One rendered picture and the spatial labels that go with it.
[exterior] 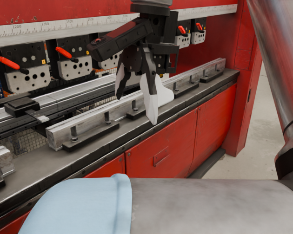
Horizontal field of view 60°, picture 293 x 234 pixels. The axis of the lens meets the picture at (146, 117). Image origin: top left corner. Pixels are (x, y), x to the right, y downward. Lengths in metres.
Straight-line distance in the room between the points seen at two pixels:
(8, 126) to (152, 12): 1.02
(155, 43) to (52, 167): 0.74
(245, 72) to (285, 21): 2.15
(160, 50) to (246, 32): 1.89
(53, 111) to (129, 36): 1.03
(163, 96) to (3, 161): 0.75
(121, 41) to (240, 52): 1.97
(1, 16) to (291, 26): 0.84
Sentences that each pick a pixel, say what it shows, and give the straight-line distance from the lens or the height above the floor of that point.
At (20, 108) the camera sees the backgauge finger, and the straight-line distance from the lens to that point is 1.28.
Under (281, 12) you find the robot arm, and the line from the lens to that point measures 0.24.
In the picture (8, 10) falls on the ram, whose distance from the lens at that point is 0.96.
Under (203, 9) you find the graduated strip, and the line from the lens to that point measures 1.84.
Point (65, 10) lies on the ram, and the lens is 1.05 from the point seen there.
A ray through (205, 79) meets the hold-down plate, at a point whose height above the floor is 0.90.
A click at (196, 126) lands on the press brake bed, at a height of 0.61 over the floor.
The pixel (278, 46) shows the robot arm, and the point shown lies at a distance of 0.23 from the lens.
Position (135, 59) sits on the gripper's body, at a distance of 0.47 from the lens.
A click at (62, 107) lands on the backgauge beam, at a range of 1.45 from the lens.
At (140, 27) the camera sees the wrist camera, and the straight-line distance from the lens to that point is 0.45.
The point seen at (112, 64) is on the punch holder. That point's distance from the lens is 1.22.
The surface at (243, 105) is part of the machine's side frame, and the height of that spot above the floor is 0.57.
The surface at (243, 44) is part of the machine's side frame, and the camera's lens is 2.34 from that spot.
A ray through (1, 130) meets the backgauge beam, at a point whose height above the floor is 0.93.
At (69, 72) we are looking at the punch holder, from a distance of 1.08.
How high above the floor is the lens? 1.50
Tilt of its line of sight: 26 degrees down
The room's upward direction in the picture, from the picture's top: straight up
